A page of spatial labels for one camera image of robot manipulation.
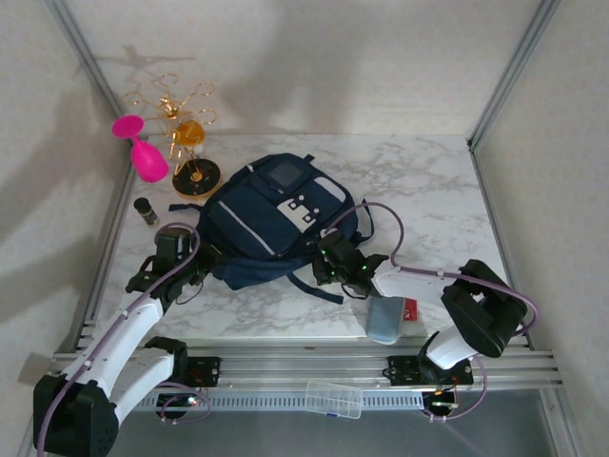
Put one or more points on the navy blue backpack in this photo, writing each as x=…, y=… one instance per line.
x=257, y=214

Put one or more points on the grey blue pencil case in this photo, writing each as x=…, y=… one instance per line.
x=383, y=323

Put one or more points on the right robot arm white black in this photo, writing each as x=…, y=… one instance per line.
x=485, y=309

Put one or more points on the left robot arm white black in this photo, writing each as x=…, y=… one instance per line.
x=128, y=333

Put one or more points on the small dark bottle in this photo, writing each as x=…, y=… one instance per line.
x=146, y=212

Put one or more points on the red flat box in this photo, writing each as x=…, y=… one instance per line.
x=411, y=311

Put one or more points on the pink plastic wine glass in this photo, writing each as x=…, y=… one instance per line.
x=150, y=162

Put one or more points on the amber orange glass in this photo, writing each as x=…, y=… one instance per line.
x=190, y=134

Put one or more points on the clear plastic organizer box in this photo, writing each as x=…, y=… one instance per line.
x=333, y=399

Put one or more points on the black controller board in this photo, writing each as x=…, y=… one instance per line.
x=178, y=402
x=440, y=404

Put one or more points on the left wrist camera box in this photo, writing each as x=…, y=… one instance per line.
x=172, y=232

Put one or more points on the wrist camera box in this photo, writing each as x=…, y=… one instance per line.
x=172, y=232
x=329, y=232

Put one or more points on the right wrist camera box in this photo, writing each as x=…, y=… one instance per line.
x=329, y=232

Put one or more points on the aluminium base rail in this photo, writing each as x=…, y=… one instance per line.
x=304, y=366

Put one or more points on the aluminium table side rail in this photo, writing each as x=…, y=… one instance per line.
x=486, y=190
x=121, y=190

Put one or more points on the aluminium frame post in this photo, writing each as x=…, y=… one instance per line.
x=84, y=52
x=512, y=71

